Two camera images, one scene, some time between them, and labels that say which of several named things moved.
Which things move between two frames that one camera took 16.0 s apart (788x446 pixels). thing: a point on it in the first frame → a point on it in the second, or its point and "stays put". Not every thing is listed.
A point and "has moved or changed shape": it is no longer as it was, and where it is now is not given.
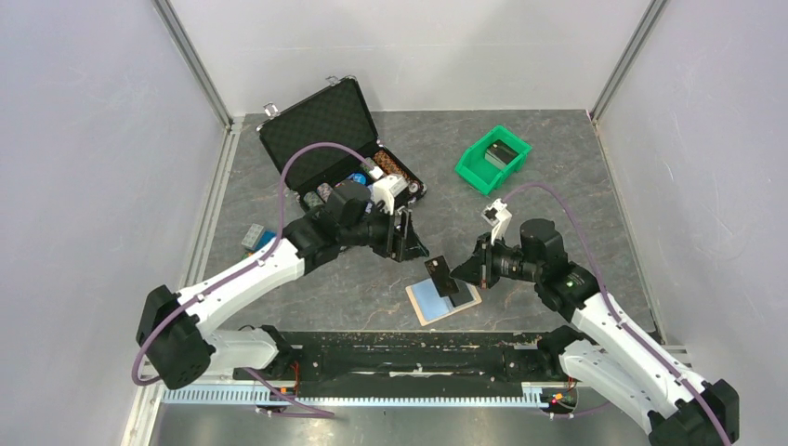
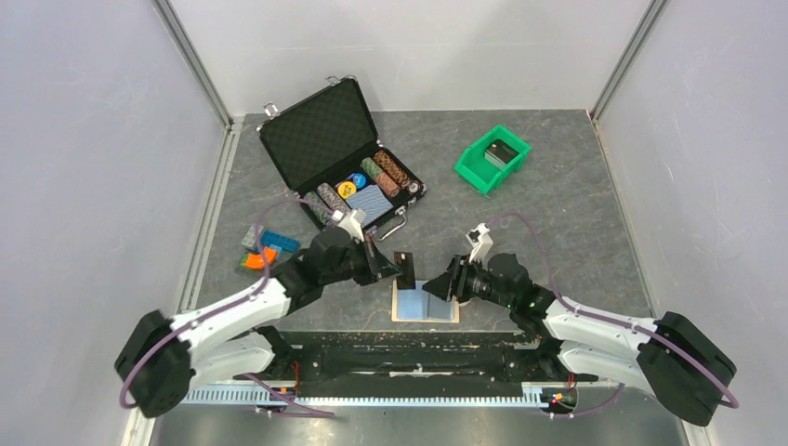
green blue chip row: (312, 199) stays put
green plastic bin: (484, 177) stays put
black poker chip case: (336, 112) stays put
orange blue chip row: (324, 190) stays put
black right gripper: (475, 270) → (458, 270)
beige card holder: (430, 307) has moved or changed shape
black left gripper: (401, 245) → (376, 266)
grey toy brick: (253, 236) stays put
